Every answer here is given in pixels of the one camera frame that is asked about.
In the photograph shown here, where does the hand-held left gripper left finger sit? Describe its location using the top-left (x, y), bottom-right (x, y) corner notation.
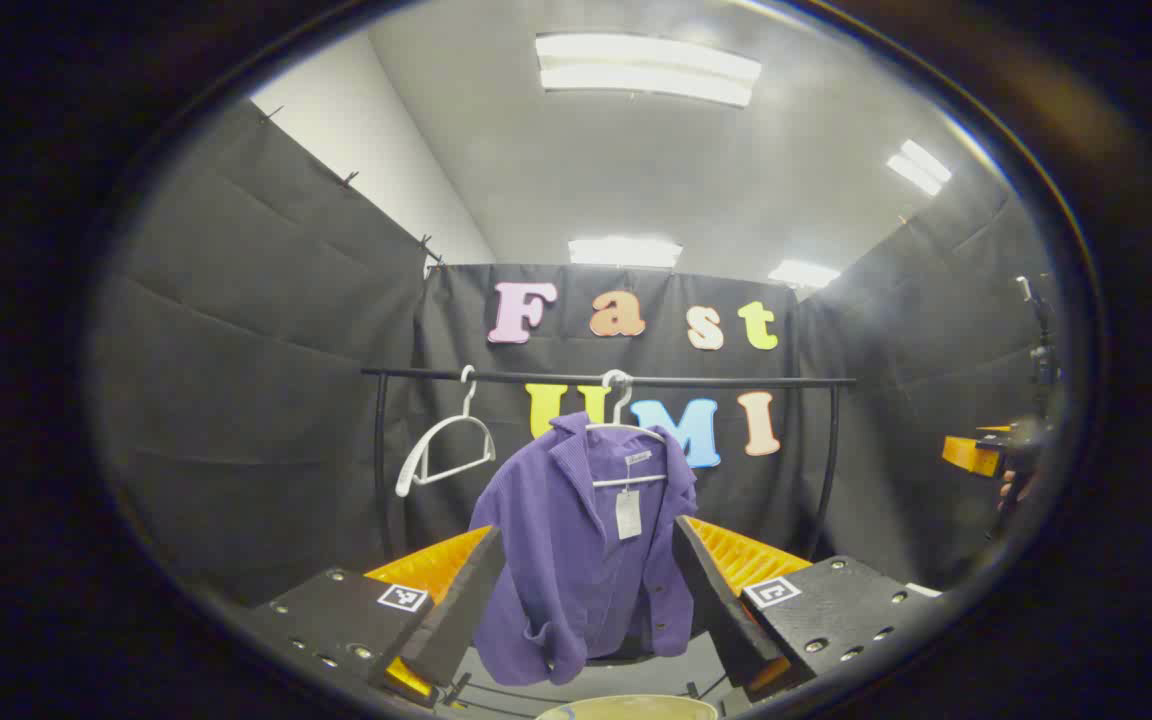
top-left (251, 526), bottom-right (505, 709)

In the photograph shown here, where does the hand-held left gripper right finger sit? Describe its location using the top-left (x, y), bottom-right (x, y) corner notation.
top-left (674, 516), bottom-right (943, 707)

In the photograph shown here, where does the purple corduroy shirt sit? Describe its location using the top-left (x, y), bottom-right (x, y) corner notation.
top-left (469, 412), bottom-right (699, 687)

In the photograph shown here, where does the beige laundry hamper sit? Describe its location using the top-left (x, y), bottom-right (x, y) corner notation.
top-left (536, 695), bottom-right (722, 720)

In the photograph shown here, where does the white plastic hanger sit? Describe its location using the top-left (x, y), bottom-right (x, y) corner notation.
top-left (586, 370), bottom-right (669, 489)
top-left (395, 365), bottom-right (497, 498)

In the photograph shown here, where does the black metal clothes rack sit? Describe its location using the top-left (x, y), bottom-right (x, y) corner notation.
top-left (361, 366), bottom-right (857, 563)

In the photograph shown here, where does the black stand with white clip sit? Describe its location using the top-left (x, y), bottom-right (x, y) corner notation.
top-left (1014, 275), bottom-right (1063, 421)

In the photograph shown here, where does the ceiling light panel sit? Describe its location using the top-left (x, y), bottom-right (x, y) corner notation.
top-left (886, 140), bottom-right (953, 197)
top-left (768, 260), bottom-right (842, 291)
top-left (568, 237), bottom-right (684, 269)

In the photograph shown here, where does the black backdrop cloth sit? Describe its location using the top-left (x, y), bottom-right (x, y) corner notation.
top-left (86, 100), bottom-right (1062, 611)

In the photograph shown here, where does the large double ceiling light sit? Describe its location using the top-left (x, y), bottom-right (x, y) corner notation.
top-left (536, 33), bottom-right (763, 109)

